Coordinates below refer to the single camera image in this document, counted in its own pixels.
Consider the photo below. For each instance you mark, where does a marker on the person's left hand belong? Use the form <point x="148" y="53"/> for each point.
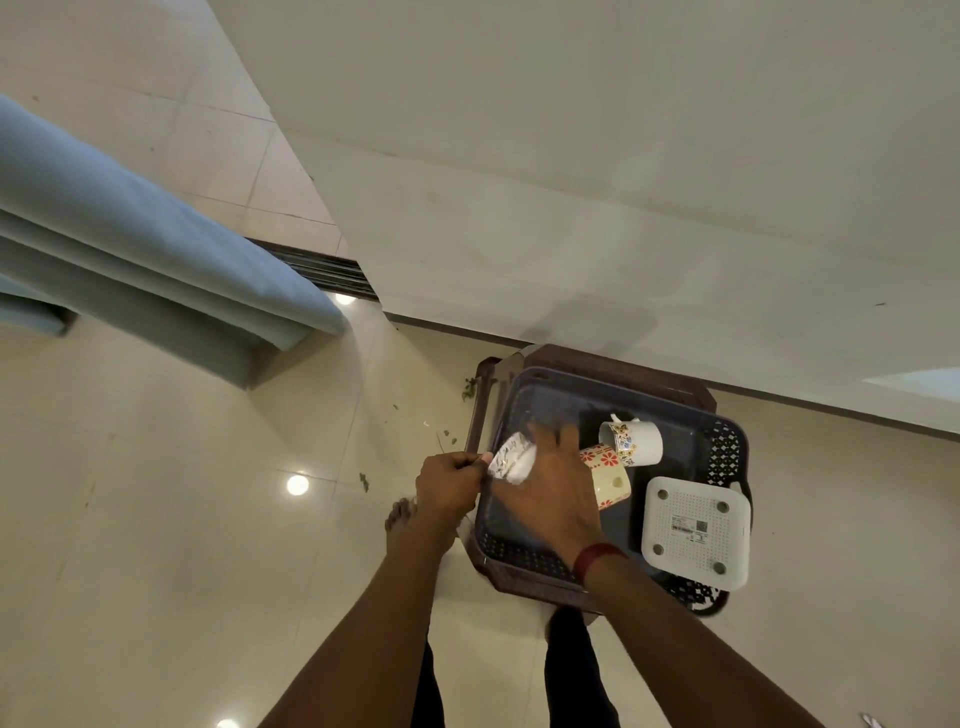
<point x="446" y="495"/>

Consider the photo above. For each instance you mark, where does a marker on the person's right hand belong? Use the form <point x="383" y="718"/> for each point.
<point x="559" y="502"/>

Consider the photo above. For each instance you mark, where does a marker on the cream cup red flowers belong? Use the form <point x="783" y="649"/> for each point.
<point x="611" y="491"/>

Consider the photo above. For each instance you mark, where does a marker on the dark plastic tray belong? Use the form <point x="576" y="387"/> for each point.
<point x="555" y="401"/>

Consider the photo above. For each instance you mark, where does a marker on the white cup colourful print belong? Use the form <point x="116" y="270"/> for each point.
<point x="641" y="442"/>

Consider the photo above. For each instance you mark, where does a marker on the white square device with feet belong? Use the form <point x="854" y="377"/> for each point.
<point x="694" y="510"/>

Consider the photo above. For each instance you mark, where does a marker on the light teal curtain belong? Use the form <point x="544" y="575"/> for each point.
<point x="112" y="225"/>

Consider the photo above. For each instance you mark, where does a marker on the person's left forearm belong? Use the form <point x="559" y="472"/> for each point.
<point x="360" y="645"/>

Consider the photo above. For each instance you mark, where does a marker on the person's right forearm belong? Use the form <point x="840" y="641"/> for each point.
<point x="690" y="652"/>

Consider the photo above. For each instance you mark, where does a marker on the person's left foot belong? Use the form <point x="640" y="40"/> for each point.
<point x="401" y="521"/>

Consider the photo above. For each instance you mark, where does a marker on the red wrist band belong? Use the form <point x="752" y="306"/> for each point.
<point x="596" y="559"/>

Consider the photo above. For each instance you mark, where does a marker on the black trousers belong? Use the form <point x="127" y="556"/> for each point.
<point x="570" y="675"/>

